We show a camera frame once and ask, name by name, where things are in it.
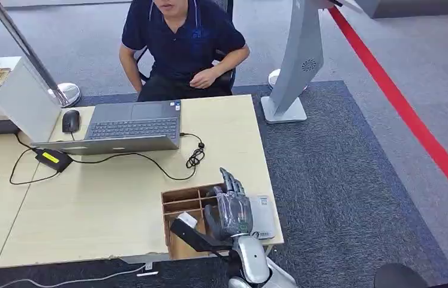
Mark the metal pole with round base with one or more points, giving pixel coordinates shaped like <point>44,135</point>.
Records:
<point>25,47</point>

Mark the black office chair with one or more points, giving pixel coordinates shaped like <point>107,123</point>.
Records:
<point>225,77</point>

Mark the black computer mouse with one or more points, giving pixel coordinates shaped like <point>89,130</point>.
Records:
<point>71,121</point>

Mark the black power adapter yellow label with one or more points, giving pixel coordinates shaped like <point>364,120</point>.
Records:
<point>53,160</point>

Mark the white round base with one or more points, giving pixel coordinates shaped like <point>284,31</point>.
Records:
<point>273,77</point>

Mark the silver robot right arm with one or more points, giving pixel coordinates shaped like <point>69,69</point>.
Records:
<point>253,258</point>

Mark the dark grey platform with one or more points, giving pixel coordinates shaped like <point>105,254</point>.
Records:
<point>422,7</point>

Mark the grey kiosk stand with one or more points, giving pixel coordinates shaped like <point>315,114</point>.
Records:
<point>299,59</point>

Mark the pale flat box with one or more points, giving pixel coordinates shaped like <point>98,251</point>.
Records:
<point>263,218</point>

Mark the person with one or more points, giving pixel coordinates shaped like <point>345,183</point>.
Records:
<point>184,43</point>

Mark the person's left hand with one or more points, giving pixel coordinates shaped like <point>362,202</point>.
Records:
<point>204,78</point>

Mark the wooden compartment box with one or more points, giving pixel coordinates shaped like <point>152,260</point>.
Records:
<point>182,249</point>

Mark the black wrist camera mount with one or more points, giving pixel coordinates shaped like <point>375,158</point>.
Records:
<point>192,236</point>

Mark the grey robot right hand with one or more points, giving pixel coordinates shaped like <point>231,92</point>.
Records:
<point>233,210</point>

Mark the white cabinet box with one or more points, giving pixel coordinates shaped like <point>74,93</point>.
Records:
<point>21,99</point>

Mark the grey laptop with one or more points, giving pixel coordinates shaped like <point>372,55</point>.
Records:
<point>132,127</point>

